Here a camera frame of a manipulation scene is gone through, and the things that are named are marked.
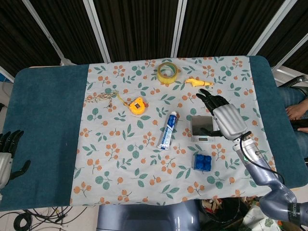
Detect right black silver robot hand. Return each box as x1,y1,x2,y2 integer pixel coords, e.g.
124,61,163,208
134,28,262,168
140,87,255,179
196,88,252,141

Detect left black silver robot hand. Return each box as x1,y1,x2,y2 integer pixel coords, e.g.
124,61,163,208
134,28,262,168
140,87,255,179
0,129,32,191

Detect silver digital scale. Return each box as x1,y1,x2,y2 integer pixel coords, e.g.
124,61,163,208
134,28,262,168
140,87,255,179
190,115,223,142

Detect blue toy building block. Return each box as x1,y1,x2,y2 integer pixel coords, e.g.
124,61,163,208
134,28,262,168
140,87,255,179
193,154,213,173

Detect bystander's bare hand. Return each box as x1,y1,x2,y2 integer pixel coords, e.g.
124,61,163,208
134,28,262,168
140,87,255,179
285,98,308,121

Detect yellow rubber chicken toy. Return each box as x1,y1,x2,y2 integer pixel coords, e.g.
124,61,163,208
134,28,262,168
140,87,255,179
184,77,214,88

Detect blue white toothpaste tube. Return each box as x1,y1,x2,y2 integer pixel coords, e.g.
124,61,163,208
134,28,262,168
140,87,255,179
156,111,178,151

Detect bystander's jeans leg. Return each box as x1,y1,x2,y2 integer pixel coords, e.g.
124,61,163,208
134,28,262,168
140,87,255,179
278,86,308,159

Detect teal velvet table cover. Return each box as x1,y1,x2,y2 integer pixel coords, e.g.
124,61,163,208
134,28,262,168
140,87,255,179
0,55,308,212

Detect yellow packing tape roll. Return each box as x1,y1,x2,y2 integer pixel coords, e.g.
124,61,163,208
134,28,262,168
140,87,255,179
157,62,179,84

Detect black curved chair armrest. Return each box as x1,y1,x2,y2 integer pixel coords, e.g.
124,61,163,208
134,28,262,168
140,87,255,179
285,75,308,88

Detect orange tape measure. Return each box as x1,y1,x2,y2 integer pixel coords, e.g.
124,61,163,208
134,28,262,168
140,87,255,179
117,92,149,115

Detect black pleated curtain panel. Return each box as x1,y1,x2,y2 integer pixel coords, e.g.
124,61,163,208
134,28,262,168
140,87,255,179
177,0,287,58
31,0,104,64
0,0,63,77
257,0,308,74
93,0,180,62

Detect black bin with wood pieces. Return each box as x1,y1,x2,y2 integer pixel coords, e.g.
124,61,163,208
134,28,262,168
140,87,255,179
199,196,248,231

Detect floral leaf berry tablecloth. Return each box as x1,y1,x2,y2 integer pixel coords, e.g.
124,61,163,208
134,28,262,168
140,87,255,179
69,55,280,206

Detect leaf print paper bag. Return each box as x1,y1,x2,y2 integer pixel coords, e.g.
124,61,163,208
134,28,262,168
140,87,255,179
242,205,283,231

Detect blue-grey robot torso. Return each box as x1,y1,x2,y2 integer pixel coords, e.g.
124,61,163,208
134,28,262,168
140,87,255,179
97,200,201,231

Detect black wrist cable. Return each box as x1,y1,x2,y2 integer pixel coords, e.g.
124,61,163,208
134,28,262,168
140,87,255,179
239,131,286,183

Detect black floor cables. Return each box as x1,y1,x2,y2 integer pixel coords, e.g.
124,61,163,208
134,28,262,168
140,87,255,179
12,206,97,231

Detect white partition frame pole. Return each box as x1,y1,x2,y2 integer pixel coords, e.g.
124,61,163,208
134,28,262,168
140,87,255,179
271,31,308,71
169,0,188,58
83,0,111,63
23,0,72,66
247,0,293,56

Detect beige braided rope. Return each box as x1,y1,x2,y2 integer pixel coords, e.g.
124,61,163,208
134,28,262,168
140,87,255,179
84,90,118,109

